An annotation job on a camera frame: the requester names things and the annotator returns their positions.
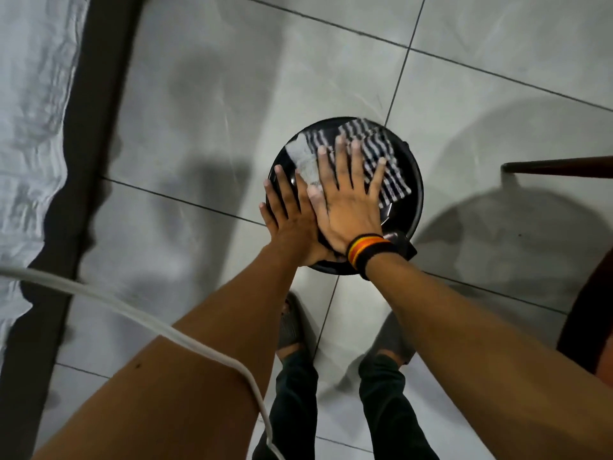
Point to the person's left hand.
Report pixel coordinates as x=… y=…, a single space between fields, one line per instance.
x=292 y=229

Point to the person's right hand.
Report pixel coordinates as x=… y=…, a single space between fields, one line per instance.
x=349 y=213

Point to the person's right middle finger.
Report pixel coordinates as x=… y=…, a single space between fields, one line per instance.
x=343 y=160

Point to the person's left little finger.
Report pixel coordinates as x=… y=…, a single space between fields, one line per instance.
x=267 y=217

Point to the person's right little finger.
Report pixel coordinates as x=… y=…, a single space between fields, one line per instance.
x=377 y=177

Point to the person's left middle finger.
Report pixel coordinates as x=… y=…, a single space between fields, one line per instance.
x=286 y=186

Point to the person's right thumb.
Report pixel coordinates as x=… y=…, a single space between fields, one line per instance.
x=317 y=203

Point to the black and white striped cloth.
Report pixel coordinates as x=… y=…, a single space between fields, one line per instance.
x=378 y=158

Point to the person's right forearm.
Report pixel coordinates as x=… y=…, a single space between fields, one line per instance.
x=479 y=359

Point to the person's left forearm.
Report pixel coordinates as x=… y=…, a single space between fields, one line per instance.
x=191 y=368

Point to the black round stool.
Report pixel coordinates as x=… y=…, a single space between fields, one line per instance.
x=407 y=201

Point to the striped black red yellow wristband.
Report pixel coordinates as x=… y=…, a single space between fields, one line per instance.
x=368 y=249

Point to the grey slipper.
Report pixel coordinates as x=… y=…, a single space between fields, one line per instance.
x=392 y=337
x=292 y=325

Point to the dark trousers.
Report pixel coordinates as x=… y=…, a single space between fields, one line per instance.
x=388 y=411

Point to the white bedsheet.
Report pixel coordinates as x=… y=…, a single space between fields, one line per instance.
x=28 y=138

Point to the brown wooden chair rail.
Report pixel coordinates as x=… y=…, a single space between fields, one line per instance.
x=560 y=167

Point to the dark bed frame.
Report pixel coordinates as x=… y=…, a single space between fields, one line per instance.
x=86 y=138

